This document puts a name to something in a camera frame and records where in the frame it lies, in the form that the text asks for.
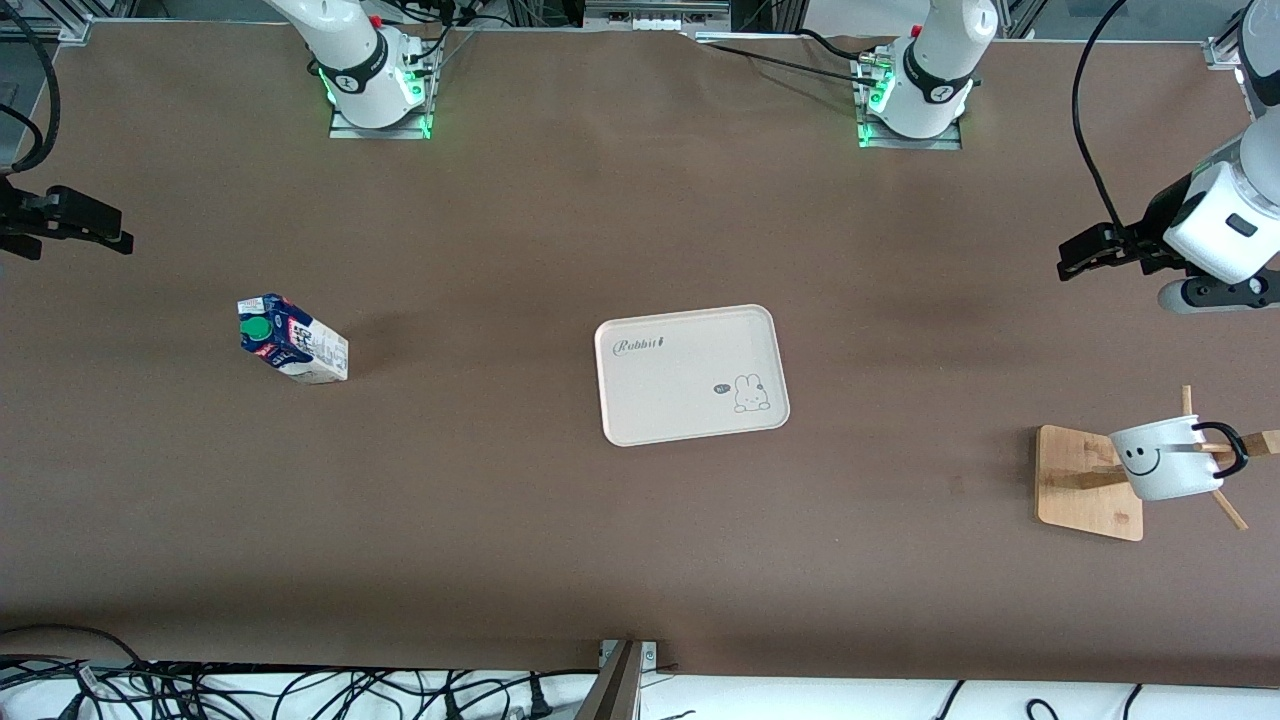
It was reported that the black table cable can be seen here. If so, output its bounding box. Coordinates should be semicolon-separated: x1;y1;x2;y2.
698;40;881;83
796;28;873;63

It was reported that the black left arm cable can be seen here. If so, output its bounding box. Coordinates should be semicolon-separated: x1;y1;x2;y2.
1071;0;1137;234

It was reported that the white smiley face cup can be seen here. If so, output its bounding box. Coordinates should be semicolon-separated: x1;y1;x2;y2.
1108;414;1250;504

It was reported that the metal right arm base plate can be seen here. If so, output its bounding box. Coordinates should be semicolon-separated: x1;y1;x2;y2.
328;28;435;140

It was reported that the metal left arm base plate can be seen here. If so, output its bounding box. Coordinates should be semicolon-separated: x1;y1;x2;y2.
853;52;964;152

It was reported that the blue white milk carton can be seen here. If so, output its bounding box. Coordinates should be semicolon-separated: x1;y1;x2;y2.
236;293;351;386

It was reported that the cream rabbit print tray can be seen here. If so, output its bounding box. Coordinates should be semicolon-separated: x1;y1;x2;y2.
594;304;791;448

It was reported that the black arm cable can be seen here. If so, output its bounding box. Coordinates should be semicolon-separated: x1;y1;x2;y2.
1071;0;1137;234
0;0;62;177

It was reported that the aluminium frame profile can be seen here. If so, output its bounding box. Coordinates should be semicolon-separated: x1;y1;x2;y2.
0;12;93;43
1203;0;1253;69

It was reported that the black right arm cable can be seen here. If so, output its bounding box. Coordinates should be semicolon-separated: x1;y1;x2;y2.
0;0;62;177

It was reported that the wooden cup stand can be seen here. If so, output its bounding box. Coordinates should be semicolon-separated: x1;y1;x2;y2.
1035;385;1280;543

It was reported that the grey power strip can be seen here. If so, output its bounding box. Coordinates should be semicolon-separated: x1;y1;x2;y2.
584;0;733;32

